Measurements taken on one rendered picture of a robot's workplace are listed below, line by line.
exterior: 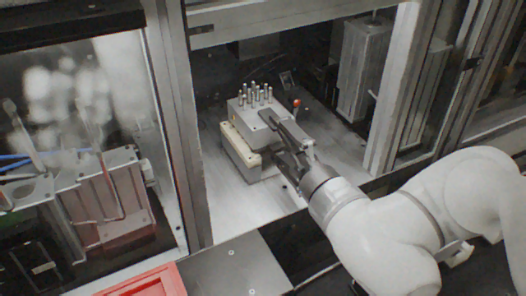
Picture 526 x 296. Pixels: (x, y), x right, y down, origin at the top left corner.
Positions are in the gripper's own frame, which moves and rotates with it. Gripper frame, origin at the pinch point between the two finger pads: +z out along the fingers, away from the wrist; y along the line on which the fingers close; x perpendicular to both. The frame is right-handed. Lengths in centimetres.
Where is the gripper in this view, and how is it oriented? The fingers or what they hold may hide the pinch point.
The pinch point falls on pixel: (270, 129)
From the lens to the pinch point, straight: 78.9
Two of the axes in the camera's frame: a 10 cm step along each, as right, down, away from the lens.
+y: 0.0, -7.6, -6.5
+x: -8.9, 3.0, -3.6
